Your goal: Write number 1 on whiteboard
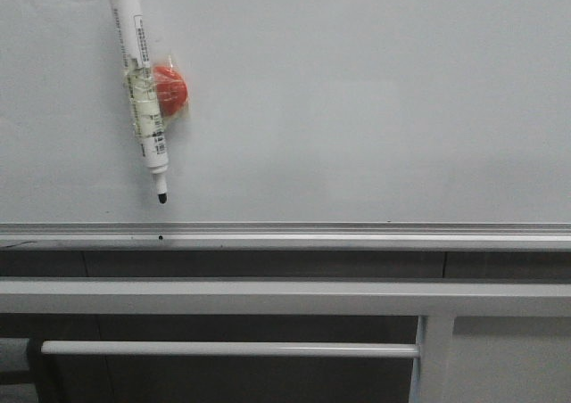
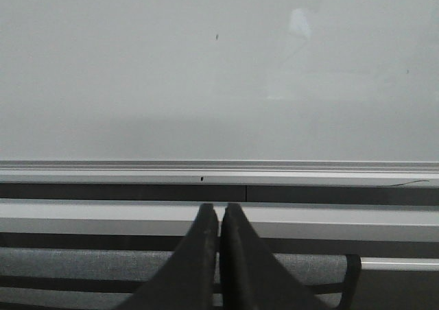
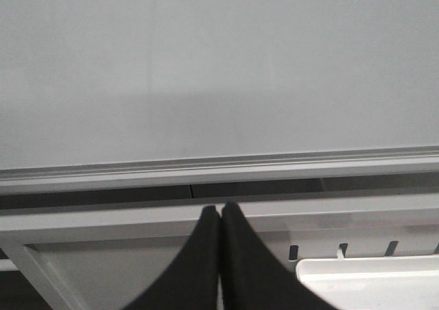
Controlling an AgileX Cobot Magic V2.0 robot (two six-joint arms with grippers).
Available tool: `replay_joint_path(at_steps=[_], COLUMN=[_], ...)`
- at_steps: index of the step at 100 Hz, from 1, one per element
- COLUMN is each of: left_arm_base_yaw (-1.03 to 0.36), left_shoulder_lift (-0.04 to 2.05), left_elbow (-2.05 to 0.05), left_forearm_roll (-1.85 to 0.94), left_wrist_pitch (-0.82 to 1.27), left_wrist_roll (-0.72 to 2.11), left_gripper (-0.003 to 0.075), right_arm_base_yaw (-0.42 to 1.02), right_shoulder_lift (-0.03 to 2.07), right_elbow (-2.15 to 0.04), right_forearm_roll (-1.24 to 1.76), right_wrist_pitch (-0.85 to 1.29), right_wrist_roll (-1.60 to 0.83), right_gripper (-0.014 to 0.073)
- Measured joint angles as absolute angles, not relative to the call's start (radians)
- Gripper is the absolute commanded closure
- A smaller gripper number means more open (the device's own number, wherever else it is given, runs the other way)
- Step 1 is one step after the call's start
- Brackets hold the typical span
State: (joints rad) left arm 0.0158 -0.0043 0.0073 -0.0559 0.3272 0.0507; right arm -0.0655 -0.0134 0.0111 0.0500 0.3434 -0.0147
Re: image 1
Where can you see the red round magnet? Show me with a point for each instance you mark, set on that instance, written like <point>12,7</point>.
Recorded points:
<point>173,92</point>

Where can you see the white whiteboard marker pen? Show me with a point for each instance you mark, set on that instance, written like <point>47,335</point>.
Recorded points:
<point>142,94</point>

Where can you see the large white whiteboard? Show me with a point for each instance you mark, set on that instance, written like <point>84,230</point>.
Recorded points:
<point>428,111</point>

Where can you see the white round crossbar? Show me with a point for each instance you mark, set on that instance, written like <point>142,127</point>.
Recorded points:
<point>246,349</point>

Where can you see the aluminium whiteboard tray rail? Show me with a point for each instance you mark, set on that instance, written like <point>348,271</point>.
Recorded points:
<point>274,236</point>

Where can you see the white metal stand frame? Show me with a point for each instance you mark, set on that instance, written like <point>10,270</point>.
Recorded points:
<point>435,305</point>

